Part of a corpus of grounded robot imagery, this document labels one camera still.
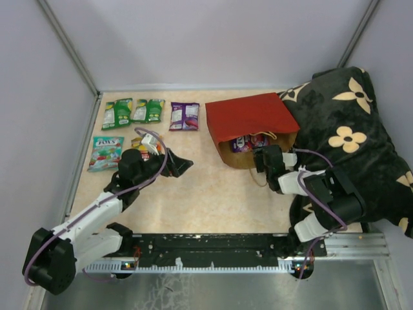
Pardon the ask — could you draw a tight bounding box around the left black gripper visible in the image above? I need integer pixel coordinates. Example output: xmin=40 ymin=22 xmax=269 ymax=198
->
xmin=134 ymin=145 xmax=193 ymax=186

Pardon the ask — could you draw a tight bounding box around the purple candy bag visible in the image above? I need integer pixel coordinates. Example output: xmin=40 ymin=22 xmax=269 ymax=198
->
xmin=230 ymin=134 xmax=269 ymax=153
xmin=169 ymin=102 xmax=200 ymax=131

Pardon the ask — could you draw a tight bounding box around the red brown paper bag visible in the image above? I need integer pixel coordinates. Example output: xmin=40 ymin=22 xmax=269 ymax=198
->
xmin=205 ymin=92 xmax=300 ymax=169

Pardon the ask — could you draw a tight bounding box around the orange candy bag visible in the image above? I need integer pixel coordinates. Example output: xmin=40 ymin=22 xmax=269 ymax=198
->
xmin=131 ymin=136 xmax=161 ymax=161

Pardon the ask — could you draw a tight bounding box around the green yellow snack bag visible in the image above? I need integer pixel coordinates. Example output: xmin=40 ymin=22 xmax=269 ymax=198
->
xmin=131 ymin=99 xmax=165 ymax=123
xmin=101 ymin=98 xmax=133 ymax=130

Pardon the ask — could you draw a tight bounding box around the colourful candy bag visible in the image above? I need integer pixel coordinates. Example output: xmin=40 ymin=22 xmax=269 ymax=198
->
xmin=87 ymin=136 xmax=124 ymax=172

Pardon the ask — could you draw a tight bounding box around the black floral pillow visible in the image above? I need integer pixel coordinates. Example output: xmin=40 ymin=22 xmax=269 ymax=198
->
xmin=279 ymin=67 xmax=412 ymax=238

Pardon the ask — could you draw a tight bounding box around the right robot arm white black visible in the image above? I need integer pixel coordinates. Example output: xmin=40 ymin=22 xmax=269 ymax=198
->
xmin=252 ymin=145 xmax=367 ymax=258

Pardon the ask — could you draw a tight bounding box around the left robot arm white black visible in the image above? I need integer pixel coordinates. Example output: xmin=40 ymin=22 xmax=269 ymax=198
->
xmin=22 ymin=149 xmax=194 ymax=295

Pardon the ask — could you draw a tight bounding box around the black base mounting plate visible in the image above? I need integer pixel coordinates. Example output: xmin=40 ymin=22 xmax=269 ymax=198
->
xmin=126 ymin=233 xmax=311 ymax=268

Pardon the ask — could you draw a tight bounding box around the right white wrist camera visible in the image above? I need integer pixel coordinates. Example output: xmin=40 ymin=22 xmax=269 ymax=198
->
xmin=282 ymin=152 xmax=297 ymax=167

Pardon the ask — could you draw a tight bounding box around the white toothed cable rail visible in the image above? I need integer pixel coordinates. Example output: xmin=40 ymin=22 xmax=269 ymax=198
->
xmin=85 ymin=260 xmax=296 ymax=274

